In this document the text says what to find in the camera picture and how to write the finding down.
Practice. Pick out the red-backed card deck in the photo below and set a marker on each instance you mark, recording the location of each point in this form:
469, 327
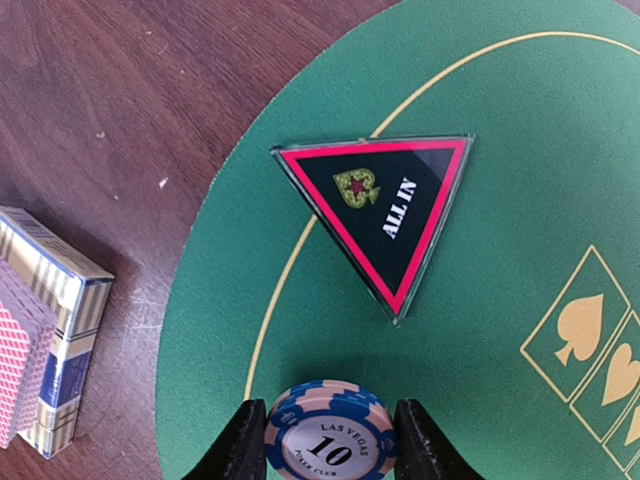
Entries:
27, 329

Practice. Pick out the red black all-in triangle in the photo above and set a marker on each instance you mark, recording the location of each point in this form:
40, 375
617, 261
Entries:
383, 201

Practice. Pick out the round green poker mat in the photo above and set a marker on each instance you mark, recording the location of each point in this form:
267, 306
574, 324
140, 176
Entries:
522, 341

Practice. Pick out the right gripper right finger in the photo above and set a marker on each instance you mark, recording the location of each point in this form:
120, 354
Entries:
424, 452

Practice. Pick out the blue tan ten chip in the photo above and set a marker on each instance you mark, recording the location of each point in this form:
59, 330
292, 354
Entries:
330, 429

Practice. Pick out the gold blue card box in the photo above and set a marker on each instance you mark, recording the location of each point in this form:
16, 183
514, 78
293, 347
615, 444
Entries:
76, 289

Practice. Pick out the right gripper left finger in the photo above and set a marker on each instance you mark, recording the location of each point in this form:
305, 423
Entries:
238, 453

